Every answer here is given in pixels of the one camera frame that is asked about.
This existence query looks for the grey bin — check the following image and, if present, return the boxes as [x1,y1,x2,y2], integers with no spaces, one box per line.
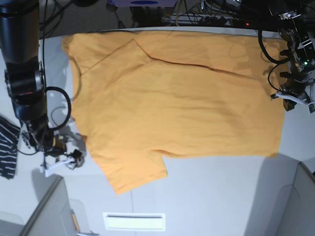
[244,162,315,236]
[0,176,95,236]

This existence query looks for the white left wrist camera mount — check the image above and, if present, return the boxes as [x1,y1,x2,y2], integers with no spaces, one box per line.
[270,91,315,114]

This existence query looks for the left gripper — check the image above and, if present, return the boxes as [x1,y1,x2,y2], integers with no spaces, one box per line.
[280,79,314,111]

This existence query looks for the grey bin left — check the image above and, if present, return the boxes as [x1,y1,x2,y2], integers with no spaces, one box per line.
[0,176,95,236]

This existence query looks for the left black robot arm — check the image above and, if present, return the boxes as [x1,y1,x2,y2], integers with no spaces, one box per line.
[258,0,315,114]

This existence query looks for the navy white striped garment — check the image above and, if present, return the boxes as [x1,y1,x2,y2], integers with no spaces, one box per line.
[0,117,20,179]

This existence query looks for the power strip with cables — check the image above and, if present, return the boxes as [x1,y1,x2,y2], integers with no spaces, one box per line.
[161,13,234,27]

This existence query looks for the grey bin right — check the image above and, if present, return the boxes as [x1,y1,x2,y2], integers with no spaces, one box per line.
[244,162,315,236]

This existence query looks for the orange yellow T-shirt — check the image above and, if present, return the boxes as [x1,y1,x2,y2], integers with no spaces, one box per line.
[62,31,284,194]

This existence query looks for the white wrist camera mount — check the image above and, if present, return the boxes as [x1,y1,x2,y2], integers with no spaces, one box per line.
[270,91,315,114]
[39,158,74,177]

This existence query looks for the white label plate on table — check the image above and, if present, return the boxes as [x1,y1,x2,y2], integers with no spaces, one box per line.
[103,212,166,232]

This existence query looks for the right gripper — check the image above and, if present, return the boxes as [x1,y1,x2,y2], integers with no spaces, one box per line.
[37,134,84,170]

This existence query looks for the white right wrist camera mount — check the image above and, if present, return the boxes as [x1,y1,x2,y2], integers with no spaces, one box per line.
[39,158,74,177]

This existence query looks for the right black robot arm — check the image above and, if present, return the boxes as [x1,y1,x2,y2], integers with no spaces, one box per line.
[0,0,84,170]

